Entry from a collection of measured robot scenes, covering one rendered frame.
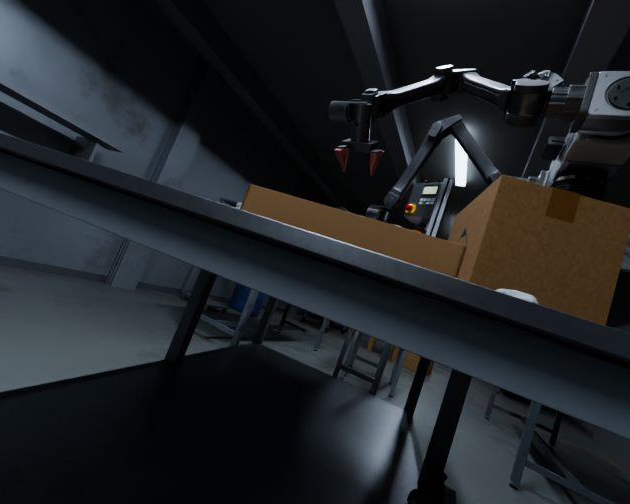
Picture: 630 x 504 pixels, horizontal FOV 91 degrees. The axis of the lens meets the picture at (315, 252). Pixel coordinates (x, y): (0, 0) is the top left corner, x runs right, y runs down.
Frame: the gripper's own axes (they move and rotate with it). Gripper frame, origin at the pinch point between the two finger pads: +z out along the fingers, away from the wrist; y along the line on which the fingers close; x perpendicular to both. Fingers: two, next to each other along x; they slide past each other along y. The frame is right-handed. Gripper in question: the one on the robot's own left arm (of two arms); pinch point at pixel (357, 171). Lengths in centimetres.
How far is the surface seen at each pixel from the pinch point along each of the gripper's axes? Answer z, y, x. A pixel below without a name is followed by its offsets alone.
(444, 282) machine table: -8, -37, 66
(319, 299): -2, -25, 68
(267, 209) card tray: -10, -16, 65
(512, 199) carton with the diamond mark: -4.6, -42.7, 22.7
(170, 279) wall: 214, 315, -115
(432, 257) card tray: -8, -35, 62
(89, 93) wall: -16, 315, -81
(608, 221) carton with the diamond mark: -2, -59, 19
